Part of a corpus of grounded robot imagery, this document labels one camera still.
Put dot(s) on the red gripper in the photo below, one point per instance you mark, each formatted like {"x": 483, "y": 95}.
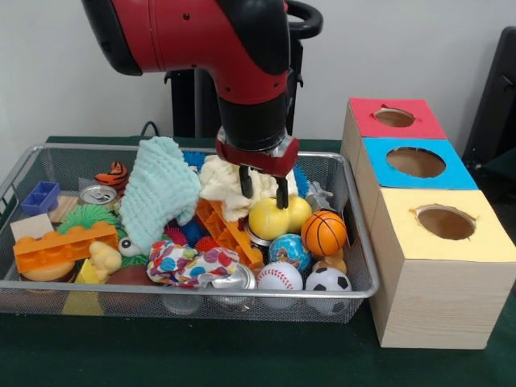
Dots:
{"x": 258, "y": 160}

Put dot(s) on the cream waffle cloth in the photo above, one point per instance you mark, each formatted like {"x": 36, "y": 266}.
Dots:
{"x": 222, "y": 189}

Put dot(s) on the mint green cloth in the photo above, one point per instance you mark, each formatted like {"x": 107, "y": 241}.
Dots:
{"x": 157, "y": 193}

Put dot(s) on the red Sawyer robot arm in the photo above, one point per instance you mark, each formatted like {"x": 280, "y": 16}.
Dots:
{"x": 210, "y": 48}

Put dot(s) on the wooden box with three holes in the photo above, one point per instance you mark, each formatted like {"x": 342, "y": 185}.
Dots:
{"x": 427, "y": 298}

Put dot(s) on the shallow clear mesh bin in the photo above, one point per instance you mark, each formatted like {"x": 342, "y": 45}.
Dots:
{"x": 48, "y": 300}

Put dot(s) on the large yellow ball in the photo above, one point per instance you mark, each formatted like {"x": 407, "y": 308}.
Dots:
{"x": 266, "y": 222}

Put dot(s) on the small yellow ball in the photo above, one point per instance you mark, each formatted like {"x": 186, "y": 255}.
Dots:
{"x": 301, "y": 214}

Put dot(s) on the globe print ball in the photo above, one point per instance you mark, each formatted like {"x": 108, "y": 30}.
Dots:
{"x": 289, "y": 250}

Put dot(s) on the small orange basketball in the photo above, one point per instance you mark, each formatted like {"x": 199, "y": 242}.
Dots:
{"x": 324, "y": 234}

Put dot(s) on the small baseball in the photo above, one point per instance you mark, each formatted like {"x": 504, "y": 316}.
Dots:
{"x": 280, "y": 276}

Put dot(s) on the colourful patterned cloth pouch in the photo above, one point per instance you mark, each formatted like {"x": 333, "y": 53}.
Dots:
{"x": 189, "y": 264}

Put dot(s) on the small soccer ball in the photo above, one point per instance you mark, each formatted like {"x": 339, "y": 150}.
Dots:
{"x": 327, "y": 280}

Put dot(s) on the dark green table cloth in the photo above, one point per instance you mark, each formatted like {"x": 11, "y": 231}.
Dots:
{"x": 201, "y": 355}

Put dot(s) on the green spiky toy with eyes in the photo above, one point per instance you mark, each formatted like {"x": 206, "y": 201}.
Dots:
{"x": 85, "y": 216}

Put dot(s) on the orange toy brick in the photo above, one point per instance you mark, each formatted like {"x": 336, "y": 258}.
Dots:
{"x": 64, "y": 248}

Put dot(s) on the black chair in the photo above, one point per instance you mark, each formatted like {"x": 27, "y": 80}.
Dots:
{"x": 496, "y": 105}

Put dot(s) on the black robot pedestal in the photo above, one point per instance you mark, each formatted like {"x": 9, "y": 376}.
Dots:
{"x": 185, "y": 97}

